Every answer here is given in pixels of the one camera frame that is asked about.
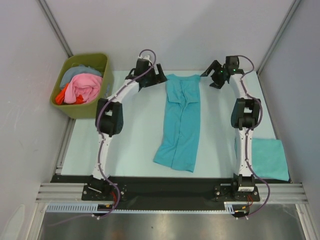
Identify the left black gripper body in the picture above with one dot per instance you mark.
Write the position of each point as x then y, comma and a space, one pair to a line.
152, 79

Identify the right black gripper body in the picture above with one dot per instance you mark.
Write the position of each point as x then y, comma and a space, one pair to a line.
218, 76

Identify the cyan blue t shirt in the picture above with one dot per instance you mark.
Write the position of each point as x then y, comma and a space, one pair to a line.
182, 123

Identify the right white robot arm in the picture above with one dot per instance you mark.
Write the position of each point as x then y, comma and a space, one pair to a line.
245, 117

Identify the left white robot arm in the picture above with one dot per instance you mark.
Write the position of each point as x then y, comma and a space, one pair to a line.
109, 119

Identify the olive green plastic bin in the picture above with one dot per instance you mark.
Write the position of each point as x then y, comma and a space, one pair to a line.
98, 61

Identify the pink t shirt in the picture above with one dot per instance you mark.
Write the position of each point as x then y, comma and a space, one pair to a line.
82, 89

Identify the grey blue t shirt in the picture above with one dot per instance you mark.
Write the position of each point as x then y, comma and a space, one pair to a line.
76, 70

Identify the orange red t shirt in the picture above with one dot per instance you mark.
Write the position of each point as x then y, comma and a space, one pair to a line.
61, 97

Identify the folded teal t shirt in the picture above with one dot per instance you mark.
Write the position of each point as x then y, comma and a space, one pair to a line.
269, 160

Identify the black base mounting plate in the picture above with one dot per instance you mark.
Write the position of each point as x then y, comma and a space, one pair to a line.
171, 193

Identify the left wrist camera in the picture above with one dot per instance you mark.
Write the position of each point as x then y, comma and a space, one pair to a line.
146, 57

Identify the aluminium extrusion rail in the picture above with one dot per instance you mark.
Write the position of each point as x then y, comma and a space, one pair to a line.
60, 193

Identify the white slotted cable duct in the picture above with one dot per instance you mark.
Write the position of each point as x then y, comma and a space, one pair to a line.
102, 208

